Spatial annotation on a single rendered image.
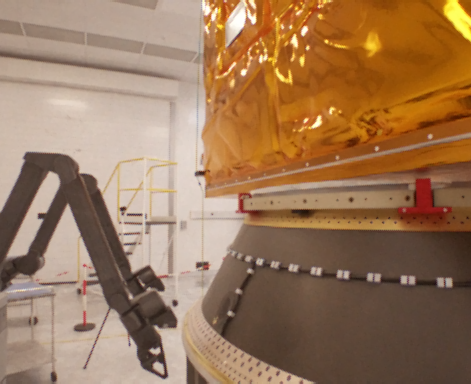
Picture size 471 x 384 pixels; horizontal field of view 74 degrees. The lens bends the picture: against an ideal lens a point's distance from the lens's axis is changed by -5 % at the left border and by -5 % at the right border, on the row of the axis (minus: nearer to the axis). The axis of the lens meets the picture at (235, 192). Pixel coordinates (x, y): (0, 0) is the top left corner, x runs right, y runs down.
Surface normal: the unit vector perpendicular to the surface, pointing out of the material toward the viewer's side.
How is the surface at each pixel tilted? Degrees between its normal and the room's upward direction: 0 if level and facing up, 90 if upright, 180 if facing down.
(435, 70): 91
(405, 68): 91
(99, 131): 90
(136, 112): 90
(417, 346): 62
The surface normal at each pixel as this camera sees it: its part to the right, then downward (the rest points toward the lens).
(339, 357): -0.55, -0.51
